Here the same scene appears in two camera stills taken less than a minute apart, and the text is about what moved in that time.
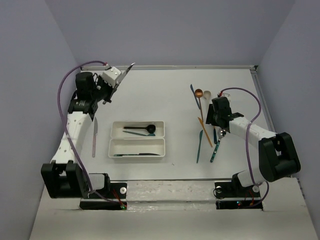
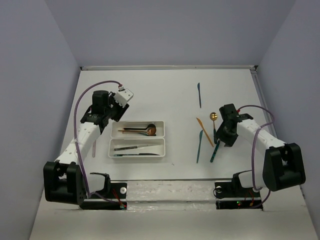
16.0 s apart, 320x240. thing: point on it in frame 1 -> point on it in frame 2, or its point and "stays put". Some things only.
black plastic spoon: x=151 y=128 stays put
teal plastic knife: x=200 y=136 stays put
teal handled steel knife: x=139 y=154 stays put
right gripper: x=210 y=119 -> x=229 y=141
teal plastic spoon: x=150 y=134 stays put
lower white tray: x=127 y=146 stays put
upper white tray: x=117 y=129 stays put
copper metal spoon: x=198 y=93 -> x=151 y=131
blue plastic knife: x=194 y=96 -> x=198 y=88
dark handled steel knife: x=123 y=75 -> x=128 y=147
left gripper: x=100 y=80 -> x=121 y=110
